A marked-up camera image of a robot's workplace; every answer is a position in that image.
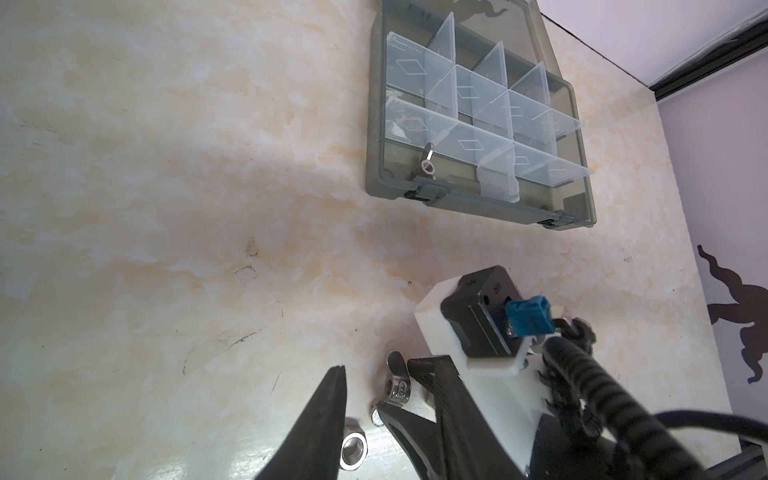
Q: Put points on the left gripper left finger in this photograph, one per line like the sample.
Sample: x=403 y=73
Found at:
x=312 y=448

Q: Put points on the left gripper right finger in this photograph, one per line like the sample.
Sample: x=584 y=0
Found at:
x=458 y=444

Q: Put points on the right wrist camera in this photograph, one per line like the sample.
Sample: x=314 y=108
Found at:
x=483 y=323

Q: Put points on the silver wing nut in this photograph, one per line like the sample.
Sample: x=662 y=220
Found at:
x=397 y=389
x=425 y=167

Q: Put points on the silver hex nut left centre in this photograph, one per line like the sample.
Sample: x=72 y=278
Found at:
x=354 y=447

